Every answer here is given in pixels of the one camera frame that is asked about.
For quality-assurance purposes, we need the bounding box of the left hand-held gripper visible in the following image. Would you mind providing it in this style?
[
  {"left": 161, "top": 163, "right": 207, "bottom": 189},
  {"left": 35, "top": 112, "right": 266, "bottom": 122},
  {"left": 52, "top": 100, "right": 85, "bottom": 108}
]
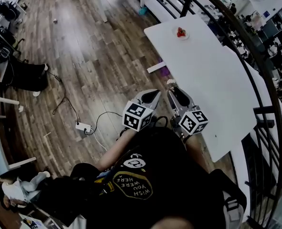
[{"left": 122, "top": 89, "right": 161, "bottom": 132}]

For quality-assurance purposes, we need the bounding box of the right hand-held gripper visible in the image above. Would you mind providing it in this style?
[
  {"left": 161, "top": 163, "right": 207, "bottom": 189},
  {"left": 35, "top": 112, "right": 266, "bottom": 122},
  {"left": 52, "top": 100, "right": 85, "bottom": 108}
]
[{"left": 167, "top": 87, "right": 209, "bottom": 138}]

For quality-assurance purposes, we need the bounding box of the white plate with strawberries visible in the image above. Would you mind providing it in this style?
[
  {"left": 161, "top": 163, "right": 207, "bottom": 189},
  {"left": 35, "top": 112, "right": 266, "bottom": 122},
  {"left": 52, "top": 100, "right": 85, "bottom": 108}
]
[{"left": 171, "top": 26, "right": 190, "bottom": 41}]

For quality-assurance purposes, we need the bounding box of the person's right forearm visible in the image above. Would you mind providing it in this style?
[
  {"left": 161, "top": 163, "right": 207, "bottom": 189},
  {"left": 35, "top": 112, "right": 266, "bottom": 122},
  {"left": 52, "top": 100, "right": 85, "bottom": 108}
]
[{"left": 185, "top": 134, "right": 209, "bottom": 174}]

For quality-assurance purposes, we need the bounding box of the person's left forearm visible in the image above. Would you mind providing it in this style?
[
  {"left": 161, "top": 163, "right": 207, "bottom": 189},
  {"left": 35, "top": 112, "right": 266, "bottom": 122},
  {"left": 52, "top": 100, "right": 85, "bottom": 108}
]
[{"left": 97, "top": 127, "right": 138, "bottom": 171}]

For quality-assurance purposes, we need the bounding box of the white table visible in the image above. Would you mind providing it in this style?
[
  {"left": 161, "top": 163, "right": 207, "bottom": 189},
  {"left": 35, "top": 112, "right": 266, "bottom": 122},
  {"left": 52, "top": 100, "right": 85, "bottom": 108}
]
[{"left": 143, "top": 14, "right": 258, "bottom": 163}]

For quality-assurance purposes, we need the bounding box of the purple plastic bag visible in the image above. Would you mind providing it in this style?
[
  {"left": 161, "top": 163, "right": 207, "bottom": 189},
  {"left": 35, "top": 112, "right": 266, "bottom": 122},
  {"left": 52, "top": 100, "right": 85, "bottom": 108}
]
[{"left": 157, "top": 58, "right": 171, "bottom": 77}]

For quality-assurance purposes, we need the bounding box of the person's black printed shirt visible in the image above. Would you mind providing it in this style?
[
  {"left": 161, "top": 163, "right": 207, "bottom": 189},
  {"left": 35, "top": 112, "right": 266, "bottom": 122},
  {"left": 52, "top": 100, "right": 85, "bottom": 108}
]
[{"left": 70, "top": 126, "right": 248, "bottom": 229}]

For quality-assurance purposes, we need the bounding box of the white power strip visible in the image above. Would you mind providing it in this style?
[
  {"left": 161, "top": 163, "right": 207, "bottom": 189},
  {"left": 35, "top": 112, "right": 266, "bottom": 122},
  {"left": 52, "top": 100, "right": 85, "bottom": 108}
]
[{"left": 75, "top": 122, "right": 92, "bottom": 132}]

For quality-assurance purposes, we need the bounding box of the yellow and blue badge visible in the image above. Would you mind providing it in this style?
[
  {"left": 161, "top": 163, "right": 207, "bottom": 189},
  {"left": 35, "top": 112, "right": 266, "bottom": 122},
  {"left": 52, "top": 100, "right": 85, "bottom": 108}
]
[{"left": 94, "top": 170, "right": 115, "bottom": 195}]

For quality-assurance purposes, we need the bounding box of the black office chair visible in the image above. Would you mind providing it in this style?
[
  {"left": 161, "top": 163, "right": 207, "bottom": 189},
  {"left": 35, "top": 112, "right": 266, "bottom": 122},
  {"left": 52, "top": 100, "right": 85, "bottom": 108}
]
[
  {"left": 0, "top": 1, "right": 21, "bottom": 21},
  {"left": 0, "top": 27, "right": 26, "bottom": 62}
]

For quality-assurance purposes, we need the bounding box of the black backpack green trim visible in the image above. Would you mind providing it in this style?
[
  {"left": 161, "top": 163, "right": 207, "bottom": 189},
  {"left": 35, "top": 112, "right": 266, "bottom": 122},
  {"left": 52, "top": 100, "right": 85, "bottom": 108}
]
[{"left": 0, "top": 42, "right": 11, "bottom": 63}]

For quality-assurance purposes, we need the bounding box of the black power cable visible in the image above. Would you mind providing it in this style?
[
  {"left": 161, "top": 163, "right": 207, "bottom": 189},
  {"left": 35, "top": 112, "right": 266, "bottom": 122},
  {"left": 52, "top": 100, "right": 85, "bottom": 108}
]
[
  {"left": 47, "top": 71, "right": 81, "bottom": 125},
  {"left": 90, "top": 111, "right": 124, "bottom": 135}
]

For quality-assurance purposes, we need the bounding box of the white power cable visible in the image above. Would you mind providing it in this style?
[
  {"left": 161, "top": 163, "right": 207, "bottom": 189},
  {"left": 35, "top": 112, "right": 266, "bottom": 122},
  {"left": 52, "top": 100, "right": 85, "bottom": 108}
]
[{"left": 92, "top": 130, "right": 108, "bottom": 152}]

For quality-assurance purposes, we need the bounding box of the grey backpack strap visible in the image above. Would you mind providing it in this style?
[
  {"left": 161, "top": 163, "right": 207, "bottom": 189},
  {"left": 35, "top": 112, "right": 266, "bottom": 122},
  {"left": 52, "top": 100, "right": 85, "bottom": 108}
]
[{"left": 223, "top": 191, "right": 245, "bottom": 229}]

